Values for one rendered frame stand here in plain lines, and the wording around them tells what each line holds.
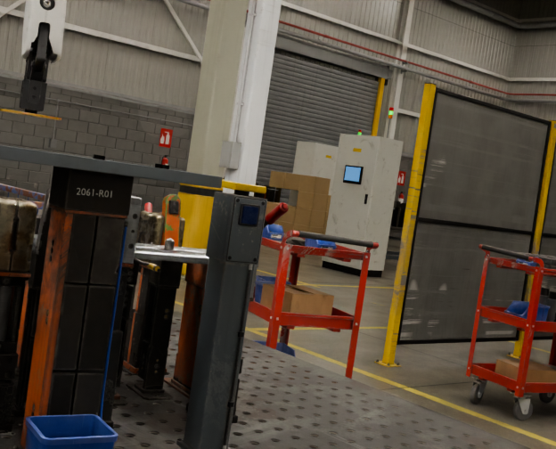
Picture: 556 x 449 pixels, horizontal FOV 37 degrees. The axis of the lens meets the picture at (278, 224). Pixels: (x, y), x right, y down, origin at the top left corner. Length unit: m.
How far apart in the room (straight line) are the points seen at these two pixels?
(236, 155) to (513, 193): 2.42
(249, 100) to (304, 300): 2.12
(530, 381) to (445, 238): 1.53
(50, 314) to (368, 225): 10.53
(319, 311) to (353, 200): 8.10
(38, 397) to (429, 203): 4.90
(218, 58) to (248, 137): 3.30
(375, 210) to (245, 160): 6.35
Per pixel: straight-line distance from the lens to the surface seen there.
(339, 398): 1.92
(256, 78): 5.57
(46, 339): 1.26
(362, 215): 11.73
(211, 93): 8.74
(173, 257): 1.60
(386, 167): 11.82
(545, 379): 5.17
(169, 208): 1.83
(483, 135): 6.42
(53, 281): 1.25
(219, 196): 1.37
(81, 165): 1.19
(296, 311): 3.75
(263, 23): 5.63
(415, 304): 6.04
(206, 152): 8.70
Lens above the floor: 1.17
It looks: 3 degrees down
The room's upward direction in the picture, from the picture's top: 8 degrees clockwise
